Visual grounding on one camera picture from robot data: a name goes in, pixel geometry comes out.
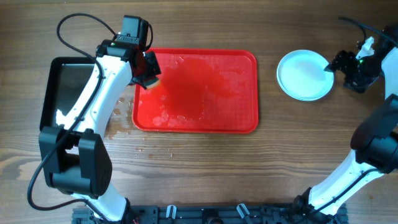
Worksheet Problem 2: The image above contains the green and orange sponge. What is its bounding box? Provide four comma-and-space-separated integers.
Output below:
144, 76, 160, 89

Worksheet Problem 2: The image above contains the white plate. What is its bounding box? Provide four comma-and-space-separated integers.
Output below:
278, 80, 334, 101
276, 50, 335, 82

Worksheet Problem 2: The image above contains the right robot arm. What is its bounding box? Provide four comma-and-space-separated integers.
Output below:
290, 24, 397, 223

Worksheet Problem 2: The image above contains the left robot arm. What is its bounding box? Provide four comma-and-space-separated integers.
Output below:
36, 16, 161, 223

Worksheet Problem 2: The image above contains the red plastic tray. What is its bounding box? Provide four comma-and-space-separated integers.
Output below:
132, 48, 259, 134

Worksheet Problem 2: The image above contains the black rectangular water tray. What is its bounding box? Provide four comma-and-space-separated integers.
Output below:
39, 57, 94, 129

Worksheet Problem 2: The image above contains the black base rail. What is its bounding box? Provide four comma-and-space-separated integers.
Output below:
72, 202, 349, 224

